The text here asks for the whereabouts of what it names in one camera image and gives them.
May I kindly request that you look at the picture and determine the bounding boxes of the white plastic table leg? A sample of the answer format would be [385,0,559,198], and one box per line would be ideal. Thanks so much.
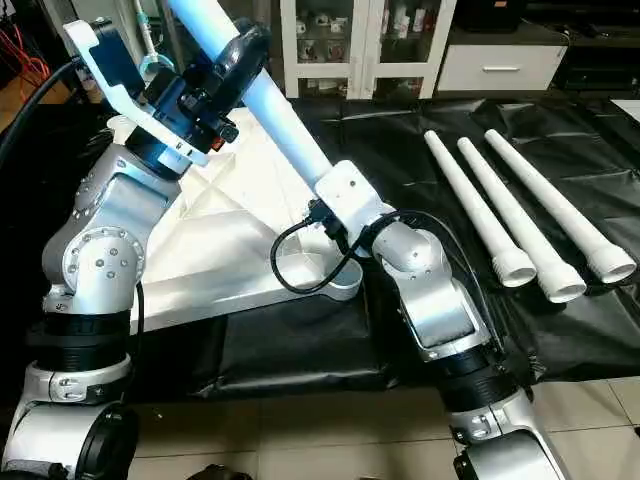
[484,128,638,286]
[423,130,540,290]
[457,137,589,305]
[163,0,337,193]

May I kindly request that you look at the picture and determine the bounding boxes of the white plastic table top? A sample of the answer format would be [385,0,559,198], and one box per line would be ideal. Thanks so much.
[105,108,364,333]

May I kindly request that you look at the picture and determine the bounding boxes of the teal and white pole tool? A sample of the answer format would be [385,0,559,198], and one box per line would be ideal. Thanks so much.
[133,0,177,83]

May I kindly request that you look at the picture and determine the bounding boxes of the black mat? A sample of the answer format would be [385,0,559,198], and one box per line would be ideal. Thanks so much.
[0,92,640,401]

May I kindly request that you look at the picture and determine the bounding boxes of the white glass-door cabinet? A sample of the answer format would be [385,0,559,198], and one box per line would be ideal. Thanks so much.
[278,0,459,101]

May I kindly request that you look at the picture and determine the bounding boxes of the white drawer unit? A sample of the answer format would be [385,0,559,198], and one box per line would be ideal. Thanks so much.
[434,45,569,94]

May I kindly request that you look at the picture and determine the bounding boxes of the red cables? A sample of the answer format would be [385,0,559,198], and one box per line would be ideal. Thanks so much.
[0,22,51,93]

